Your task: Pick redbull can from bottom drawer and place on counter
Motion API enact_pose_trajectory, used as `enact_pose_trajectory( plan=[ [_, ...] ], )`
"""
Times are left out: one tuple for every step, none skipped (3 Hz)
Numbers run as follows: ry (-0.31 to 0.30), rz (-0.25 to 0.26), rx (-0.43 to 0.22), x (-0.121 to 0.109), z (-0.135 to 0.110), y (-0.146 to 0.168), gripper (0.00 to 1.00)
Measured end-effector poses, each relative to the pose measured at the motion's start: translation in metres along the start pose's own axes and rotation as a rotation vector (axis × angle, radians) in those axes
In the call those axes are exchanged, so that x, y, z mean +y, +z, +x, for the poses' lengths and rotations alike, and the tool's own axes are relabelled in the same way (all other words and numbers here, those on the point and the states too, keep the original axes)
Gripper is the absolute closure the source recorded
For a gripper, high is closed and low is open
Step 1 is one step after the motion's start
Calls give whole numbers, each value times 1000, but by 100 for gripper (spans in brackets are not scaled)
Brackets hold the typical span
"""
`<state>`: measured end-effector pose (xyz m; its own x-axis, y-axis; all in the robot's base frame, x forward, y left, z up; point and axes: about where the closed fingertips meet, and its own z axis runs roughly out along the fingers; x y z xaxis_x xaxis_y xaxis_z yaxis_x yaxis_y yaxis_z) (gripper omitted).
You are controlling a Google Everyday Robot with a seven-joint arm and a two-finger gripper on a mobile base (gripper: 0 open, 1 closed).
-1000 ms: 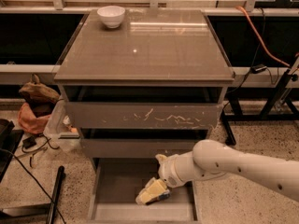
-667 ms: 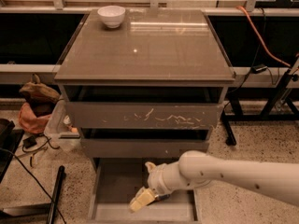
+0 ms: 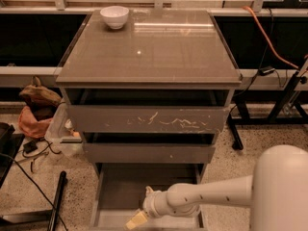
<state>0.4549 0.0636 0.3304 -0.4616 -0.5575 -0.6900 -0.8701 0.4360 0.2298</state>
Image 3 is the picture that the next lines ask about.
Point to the black tray at left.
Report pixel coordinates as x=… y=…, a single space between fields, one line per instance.
x=9 y=146

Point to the small black device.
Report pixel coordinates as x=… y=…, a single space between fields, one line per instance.
x=30 y=147

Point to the black table leg frame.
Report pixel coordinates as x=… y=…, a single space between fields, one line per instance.
x=287 y=108

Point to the white ceramic bowl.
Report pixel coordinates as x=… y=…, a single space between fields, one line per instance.
x=115 y=16

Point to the bottom drawer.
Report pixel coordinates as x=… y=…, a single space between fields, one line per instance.
x=121 y=192

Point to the drawer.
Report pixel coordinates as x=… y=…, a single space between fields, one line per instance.
x=121 y=192
x=156 y=148
x=118 y=117

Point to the orange cloth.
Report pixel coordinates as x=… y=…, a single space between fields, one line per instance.
x=30 y=126

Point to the black power adapter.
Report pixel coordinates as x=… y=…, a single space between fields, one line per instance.
x=264 y=71

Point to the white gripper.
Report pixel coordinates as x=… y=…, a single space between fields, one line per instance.
x=153 y=203

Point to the top drawer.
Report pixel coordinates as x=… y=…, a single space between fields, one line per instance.
x=118 y=117

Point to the clear plastic container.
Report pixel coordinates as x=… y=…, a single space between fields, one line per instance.
x=60 y=134

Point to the grey drawer cabinet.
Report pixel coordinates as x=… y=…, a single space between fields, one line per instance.
x=159 y=58

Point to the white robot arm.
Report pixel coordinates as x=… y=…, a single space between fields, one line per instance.
x=276 y=194

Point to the black metal bar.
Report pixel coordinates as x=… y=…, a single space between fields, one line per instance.
x=55 y=214

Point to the middle drawer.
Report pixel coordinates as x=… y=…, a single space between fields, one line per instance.
x=156 y=148

